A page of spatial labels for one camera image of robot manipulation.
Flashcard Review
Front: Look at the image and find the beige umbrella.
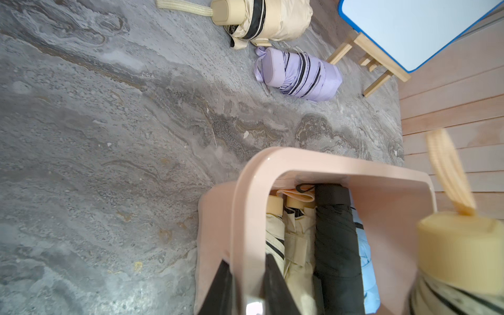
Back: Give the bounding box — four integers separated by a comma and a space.
405, 129, 503, 314
156, 0, 313, 50
266, 196, 286, 275
276, 190, 317, 314

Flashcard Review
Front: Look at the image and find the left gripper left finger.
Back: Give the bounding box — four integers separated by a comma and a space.
198, 260, 234, 315

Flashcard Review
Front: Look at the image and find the white board blue frame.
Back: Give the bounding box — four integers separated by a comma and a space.
339, 0, 503, 73

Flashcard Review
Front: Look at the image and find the black umbrella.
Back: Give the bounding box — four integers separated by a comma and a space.
296, 184, 365, 314

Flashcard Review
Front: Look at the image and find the blue umbrella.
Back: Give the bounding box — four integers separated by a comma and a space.
350, 197, 381, 314

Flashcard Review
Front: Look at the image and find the purple folded umbrella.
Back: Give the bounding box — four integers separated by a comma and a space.
254, 47, 343, 102

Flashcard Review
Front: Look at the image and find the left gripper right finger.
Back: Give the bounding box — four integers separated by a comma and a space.
263, 254, 301, 315

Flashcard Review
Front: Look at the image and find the pink plastic storage box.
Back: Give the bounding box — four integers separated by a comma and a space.
194, 147, 437, 314

